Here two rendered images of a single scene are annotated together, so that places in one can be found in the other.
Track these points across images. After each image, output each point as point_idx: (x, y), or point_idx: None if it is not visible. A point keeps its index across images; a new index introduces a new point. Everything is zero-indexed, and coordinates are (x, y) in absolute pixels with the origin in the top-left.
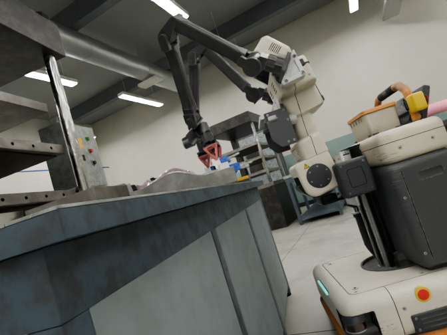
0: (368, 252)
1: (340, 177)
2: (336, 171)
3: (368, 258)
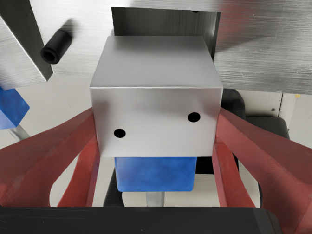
0: (265, 100)
1: (108, 187)
2: (107, 197)
3: (237, 94)
